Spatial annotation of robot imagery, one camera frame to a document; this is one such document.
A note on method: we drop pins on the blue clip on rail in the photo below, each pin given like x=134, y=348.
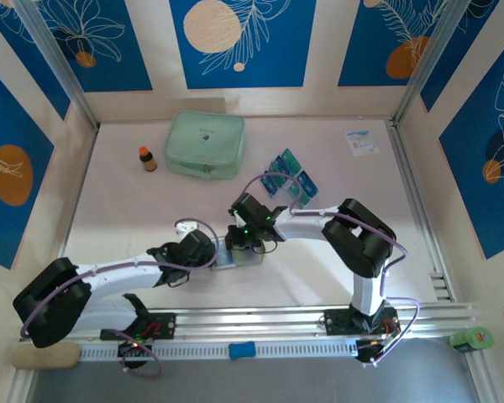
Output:
x=242, y=351

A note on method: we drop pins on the white blue sachet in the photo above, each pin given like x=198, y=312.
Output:
x=362, y=143

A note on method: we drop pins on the beige foam block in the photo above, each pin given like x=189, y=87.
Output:
x=46, y=357

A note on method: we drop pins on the blue credit card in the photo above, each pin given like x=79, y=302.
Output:
x=279, y=164
x=227, y=258
x=308, y=184
x=271, y=185

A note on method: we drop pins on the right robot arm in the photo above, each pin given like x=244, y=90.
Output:
x=311, y=224

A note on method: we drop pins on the blue floral wall panel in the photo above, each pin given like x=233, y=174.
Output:
x=25, y=117
x=361, y=42
x=19, y=40
x=474, y=42
x=117, y=50
x=285, y=63
x=466, y=189

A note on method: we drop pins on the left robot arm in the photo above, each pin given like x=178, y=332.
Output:
x=122, y=273

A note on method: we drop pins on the aluminium corner post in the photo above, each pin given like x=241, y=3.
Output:
x=59, y=67
x=430, y=63

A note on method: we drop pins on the brown bottle orange cap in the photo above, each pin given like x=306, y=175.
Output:
x=148, y=161

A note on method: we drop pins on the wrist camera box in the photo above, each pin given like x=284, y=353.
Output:
x=184, y=228
x=235, y=216

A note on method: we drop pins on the black electronics board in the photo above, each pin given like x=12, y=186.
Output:
x=369, y=352
x=140, y=350

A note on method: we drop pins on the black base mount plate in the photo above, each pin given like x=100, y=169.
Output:
x=336, y=323
x=168, y=325

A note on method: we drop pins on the aluminium front rail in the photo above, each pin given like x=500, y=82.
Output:
x=256, y=319

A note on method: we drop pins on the blue packets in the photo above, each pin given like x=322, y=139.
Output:
x=282, y=197

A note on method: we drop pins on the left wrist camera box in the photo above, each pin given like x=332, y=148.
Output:
x=184, y=228

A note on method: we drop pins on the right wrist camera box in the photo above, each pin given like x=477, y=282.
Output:
x=235, y=216

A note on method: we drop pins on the mint green zip pouch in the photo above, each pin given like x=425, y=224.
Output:
x=203, y=142

